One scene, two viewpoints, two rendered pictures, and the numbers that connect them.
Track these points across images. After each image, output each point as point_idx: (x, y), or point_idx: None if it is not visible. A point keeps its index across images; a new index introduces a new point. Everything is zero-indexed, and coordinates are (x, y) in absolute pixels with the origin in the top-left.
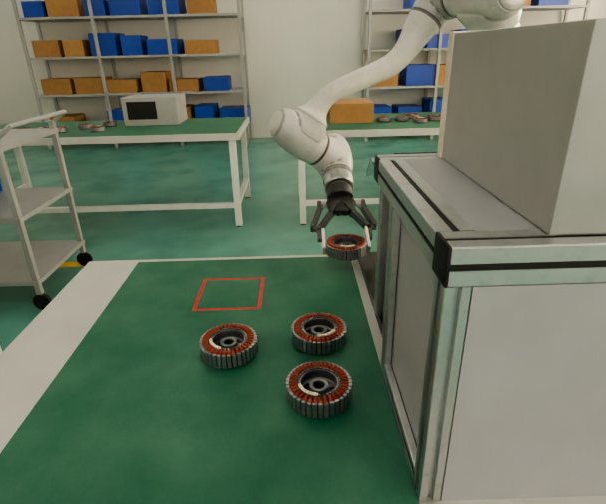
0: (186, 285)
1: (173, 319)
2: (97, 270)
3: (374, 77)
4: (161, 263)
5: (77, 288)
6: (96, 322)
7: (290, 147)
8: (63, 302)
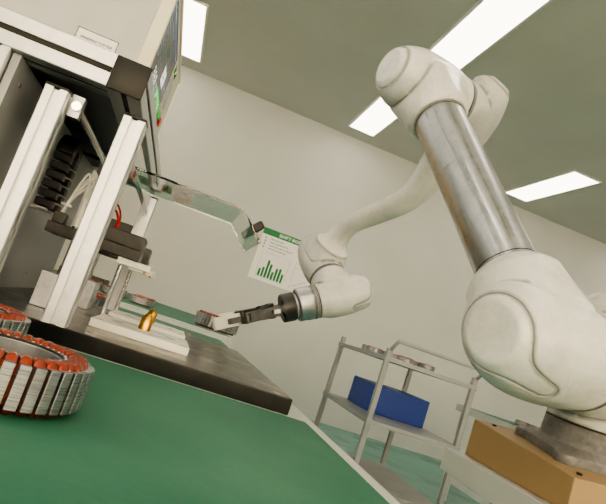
0: (179, 329)
1: (130, 313)
2: (206, 334)
3: (376, 207)
4: (218, 340)
5: (179, 325)
6: (133, 311)
7: (299, 263)
8: (161, 319)
